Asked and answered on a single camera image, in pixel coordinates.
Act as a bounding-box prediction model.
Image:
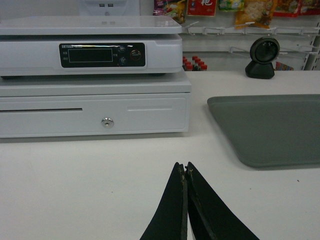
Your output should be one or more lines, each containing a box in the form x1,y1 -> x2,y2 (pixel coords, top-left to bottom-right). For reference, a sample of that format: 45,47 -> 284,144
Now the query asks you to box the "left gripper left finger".
140,162 -> 188,240

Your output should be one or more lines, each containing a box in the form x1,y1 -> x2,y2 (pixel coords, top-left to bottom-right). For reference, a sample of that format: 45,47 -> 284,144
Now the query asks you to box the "yellow snack bag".
235,0 -> 278,29

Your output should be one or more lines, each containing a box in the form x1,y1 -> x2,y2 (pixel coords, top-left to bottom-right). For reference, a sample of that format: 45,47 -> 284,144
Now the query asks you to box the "black barcode scanner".
245,36 -> 280,79

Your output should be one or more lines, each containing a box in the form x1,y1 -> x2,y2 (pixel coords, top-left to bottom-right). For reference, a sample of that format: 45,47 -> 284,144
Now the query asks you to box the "grey rectangular serving tray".
207,94 -> 320,168

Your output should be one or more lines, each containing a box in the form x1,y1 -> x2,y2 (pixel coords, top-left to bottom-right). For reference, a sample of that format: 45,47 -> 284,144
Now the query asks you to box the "white cash drawer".
0,71 -> 192,138

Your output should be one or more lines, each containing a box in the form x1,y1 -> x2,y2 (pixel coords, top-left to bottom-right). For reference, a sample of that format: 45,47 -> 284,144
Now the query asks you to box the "white cash register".
0,16 -> 183,77

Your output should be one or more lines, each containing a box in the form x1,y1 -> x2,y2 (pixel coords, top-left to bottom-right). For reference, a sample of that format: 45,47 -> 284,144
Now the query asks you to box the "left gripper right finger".
185,162 -> 258,240

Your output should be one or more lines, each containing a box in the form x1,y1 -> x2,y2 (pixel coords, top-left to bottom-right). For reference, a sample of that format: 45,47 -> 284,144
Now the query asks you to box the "red snack packet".
187,0 -> 217,17

